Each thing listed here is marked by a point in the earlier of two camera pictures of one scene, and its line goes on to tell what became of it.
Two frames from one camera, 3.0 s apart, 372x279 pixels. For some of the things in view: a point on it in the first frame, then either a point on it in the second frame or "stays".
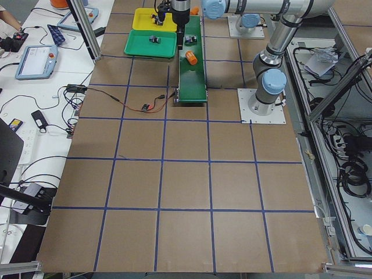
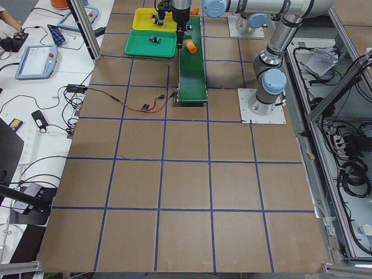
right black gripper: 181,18 stays
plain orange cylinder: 194,11 stays
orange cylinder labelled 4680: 192,57 -> 190,46
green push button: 157,40 stays
